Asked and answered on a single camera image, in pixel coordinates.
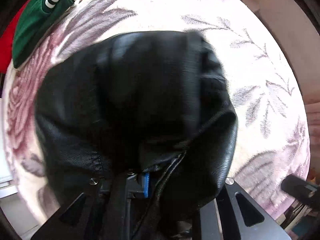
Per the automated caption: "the floral fleece blanket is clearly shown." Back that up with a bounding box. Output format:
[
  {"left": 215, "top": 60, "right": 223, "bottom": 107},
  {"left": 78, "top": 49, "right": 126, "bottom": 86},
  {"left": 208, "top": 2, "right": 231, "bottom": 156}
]
[{"left": 2, "top": 0, "right": 310, "bottom": 224}]

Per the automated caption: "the black leather jacket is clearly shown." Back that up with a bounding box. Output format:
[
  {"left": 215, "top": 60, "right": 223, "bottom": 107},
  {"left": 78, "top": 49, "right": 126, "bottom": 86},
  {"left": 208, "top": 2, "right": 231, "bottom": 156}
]
[{"left": 34, "top": 31, "right": 238, "bottom": 239}]

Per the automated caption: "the green striped garment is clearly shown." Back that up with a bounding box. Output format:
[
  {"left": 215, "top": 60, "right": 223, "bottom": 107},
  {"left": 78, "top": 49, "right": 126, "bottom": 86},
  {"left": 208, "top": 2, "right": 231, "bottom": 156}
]
[{"left": 12, "top": 0, "right": 77, "bottom": 69}]

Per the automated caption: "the red garment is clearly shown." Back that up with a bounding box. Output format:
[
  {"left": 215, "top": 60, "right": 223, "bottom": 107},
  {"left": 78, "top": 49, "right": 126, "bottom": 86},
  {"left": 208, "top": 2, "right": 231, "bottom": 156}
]
[{"left": 0, "top": 1, "right": 29, "bottom": 74}]

